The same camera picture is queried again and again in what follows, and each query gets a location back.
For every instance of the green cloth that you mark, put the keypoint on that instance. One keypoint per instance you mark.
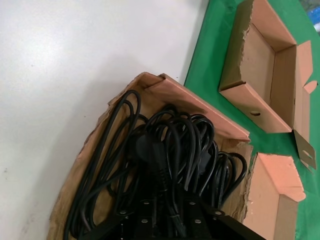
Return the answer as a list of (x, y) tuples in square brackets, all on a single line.
[(275, 145)]

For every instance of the shallow open cardboard box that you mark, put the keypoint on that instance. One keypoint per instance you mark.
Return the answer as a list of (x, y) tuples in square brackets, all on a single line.
[(257, 62)]

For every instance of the torn cardboard box with lid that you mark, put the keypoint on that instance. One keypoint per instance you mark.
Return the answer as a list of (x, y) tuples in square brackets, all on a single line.
[(190, 100)]

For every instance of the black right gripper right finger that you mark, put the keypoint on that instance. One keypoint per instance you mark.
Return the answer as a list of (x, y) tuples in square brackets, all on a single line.
[(207, 222)]

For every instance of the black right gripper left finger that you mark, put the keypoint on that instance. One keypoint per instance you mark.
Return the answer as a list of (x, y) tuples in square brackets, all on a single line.
[(140, 222)]

